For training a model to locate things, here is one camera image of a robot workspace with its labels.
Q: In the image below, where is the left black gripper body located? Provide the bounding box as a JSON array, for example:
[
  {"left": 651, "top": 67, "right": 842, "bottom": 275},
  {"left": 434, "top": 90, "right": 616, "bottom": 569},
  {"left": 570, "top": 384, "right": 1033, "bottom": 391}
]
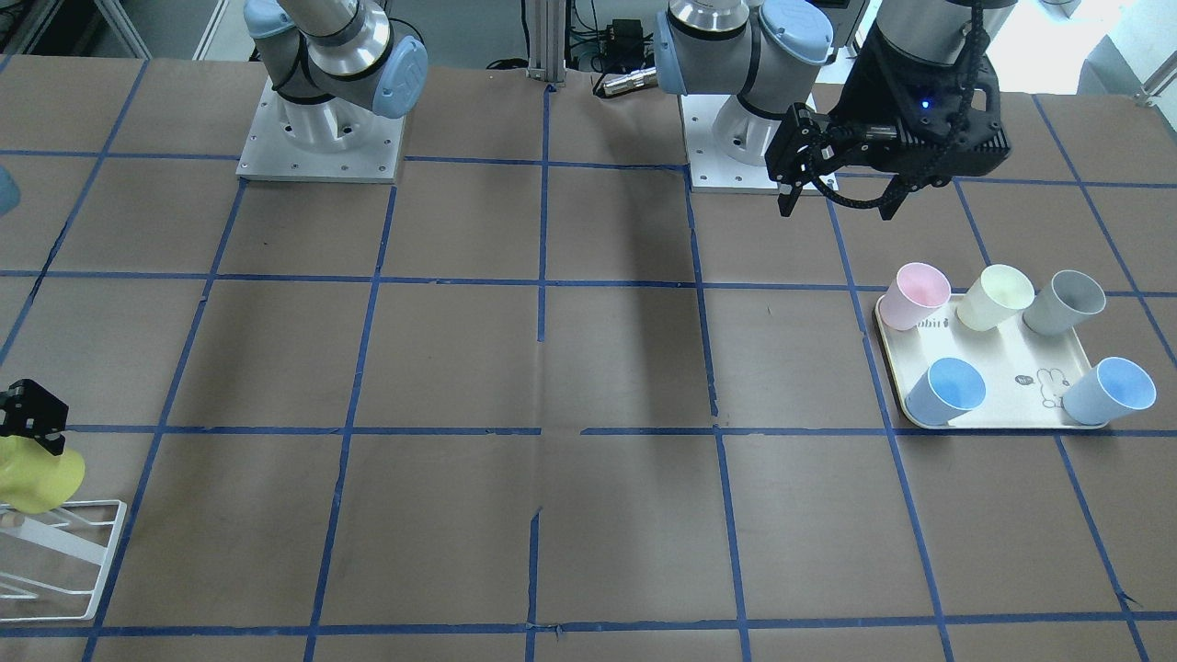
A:
[{"left": 832, "top": 37, "right": 1011, "bottom": 180}]

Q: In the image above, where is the yellow plastic cup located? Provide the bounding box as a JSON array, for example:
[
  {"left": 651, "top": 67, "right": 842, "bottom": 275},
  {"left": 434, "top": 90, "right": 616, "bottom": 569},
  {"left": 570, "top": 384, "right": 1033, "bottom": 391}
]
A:
[{"left": 1, "top": 436, "right": 86, "bottom": 515}]

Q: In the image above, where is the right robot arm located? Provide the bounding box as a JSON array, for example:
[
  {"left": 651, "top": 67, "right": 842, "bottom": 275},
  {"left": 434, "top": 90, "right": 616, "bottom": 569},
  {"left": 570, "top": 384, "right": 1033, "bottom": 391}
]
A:
[{"left": 244, "top": 1, "right": 428, "bottom": 154}]

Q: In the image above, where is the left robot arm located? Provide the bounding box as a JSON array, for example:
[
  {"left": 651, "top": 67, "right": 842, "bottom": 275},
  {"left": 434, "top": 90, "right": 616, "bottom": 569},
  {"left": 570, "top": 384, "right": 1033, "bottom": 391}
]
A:
[{"left": 652, "top": 1, "right": 1013, "bottom": 221}]

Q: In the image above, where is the pink plastic cup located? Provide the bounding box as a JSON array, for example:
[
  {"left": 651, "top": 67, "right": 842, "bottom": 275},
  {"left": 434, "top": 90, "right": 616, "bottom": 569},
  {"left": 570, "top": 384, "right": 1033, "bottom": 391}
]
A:
[{"left": 878, "top": 262, "right": 953, "bottom": 331}]

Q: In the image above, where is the cream plastic cup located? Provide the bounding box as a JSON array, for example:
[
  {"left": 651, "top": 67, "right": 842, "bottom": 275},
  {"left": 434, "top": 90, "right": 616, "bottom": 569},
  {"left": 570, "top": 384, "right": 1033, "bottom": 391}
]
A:
[{"left": 955, "top": 264, "right": 1035, "bottom": 332}]

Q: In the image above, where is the grey plastic cup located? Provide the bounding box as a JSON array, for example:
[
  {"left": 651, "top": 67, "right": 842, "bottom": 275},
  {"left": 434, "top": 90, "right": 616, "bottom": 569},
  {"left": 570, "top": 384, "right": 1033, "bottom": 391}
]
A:
[{"left": 1022, "top": 269, "right": 1108, "bottom": 337}]

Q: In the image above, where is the blue cup near pink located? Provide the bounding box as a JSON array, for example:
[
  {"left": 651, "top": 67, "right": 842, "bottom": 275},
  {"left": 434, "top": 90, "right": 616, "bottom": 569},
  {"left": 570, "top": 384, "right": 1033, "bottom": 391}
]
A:
[{"left": 904, "top": 357, "right": 988, "bottom": 426}]

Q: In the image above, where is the blue cup near grey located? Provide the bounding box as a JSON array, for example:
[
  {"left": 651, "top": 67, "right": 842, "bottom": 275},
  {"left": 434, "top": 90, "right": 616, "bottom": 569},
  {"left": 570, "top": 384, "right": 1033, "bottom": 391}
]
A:
[{"left": 1062, "top": 357, "right": 1159, "bottom": 425}]

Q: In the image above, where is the beige serving tray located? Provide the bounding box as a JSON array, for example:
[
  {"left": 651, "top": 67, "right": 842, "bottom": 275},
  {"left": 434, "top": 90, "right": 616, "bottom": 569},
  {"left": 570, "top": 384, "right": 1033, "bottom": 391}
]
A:
[{"left": 875, "top": 294, "right": 1092, "bottom": 430}]

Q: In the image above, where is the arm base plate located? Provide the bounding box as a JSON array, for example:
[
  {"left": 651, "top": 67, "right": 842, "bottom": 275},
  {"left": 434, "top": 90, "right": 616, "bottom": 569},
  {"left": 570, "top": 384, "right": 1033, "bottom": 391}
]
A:
[
  {"left": 680, "top": 94, "right": 782, "bottom": 194},
  {"left": 237, "top": 80, "right": 405, "bottom": 185}
]

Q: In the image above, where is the white wire cup rack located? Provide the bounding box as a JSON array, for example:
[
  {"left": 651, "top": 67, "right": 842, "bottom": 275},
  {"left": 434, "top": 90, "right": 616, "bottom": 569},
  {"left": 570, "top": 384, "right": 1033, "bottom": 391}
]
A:
[{"left": 4, "top": 499, "right": 129, "bottom": 624}]

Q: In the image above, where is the aluminium frame post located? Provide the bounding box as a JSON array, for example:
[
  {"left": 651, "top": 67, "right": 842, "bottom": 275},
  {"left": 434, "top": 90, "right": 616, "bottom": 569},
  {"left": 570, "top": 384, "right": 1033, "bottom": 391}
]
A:
[{"left": 523, "top": 0, "right": 570, "bottom": 88}]

